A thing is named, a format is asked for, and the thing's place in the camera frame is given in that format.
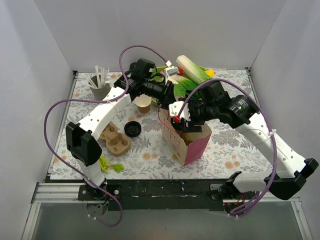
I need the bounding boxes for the pink paper cake bag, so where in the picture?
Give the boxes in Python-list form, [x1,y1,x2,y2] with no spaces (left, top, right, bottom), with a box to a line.
[158,108,212,167]

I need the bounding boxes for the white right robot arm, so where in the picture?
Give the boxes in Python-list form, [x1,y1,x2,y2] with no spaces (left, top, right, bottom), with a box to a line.
[171,79,319,200]

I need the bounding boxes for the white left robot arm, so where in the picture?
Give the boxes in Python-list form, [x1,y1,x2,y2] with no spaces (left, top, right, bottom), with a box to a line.
[65,58,175,200]

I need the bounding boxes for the green plastic vegetable tray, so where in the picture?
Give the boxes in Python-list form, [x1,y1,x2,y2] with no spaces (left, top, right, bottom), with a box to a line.
[149,66,208,100]

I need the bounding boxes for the bok choy middle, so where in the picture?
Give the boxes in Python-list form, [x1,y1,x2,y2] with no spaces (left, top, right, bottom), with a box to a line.
[168,74,198,98]

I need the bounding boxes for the napa cabbage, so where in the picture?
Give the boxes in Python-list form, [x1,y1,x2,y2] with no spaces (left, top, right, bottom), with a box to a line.
[176,55,212,85]

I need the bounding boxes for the yellow vegetable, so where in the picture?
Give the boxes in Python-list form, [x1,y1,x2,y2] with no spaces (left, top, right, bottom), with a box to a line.
[205,69,215,78]

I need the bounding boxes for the stack of black lids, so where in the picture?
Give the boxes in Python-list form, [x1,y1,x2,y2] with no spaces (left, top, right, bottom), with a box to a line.
[124,121,142,138]

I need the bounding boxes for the floral table mat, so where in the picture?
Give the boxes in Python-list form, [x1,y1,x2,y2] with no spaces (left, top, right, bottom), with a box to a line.
[49,69,272,181]

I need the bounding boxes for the grey straw holder cup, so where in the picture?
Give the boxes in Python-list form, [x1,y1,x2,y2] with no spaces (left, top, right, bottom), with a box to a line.
[90,82,111,101]

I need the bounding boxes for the brown cardboard cup carrier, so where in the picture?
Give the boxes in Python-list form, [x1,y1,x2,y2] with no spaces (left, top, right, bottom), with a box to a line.
[99,121,131,156]

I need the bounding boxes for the green celery stalks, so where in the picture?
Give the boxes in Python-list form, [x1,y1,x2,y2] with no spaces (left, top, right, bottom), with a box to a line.
[98,155,125,173]

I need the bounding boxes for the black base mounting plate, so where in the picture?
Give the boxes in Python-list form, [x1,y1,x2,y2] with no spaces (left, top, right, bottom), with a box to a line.
[77,178,257,212]

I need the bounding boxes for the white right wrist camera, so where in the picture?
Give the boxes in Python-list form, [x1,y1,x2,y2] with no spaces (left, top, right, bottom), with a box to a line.
[168,101,191,123]

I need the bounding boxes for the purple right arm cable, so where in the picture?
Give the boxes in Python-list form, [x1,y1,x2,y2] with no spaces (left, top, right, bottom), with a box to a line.
[174,78,278,218]

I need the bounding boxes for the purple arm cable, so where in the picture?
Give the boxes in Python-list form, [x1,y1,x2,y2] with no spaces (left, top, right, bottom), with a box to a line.
[174,78,278,218]
[43,45,172,228]

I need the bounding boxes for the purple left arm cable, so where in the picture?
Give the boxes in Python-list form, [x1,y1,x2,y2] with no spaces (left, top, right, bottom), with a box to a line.
[43,45,172,228]

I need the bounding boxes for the aluminium frame rail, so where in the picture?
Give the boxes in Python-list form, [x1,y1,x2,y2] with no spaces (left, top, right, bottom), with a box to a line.
[31,181,301,204]

